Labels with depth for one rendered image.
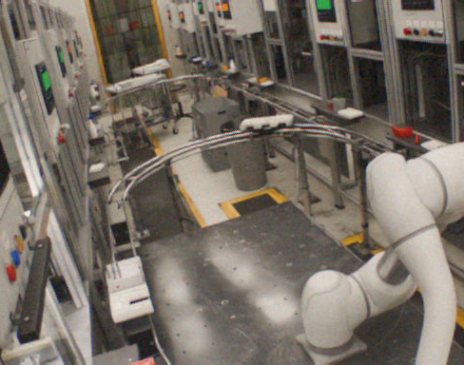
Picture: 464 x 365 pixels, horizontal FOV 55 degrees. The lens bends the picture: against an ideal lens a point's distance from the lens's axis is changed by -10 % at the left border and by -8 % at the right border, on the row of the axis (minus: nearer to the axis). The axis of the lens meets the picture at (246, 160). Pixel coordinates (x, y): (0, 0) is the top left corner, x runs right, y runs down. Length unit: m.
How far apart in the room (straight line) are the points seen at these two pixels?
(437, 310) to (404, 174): 0.27
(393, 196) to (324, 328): 0.64
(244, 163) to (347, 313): 3.09
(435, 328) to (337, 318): 0.56
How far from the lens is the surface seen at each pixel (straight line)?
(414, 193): 0.95
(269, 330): 1.71
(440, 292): 0.94
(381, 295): 1.46
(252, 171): 4.43
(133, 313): 1.65
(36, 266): 1.00
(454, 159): 1.01
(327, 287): 1.41
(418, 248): 0.93
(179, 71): 9.71
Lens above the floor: 1.78
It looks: 20 degrees down
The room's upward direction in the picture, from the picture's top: 11 degrees counter-clockwise
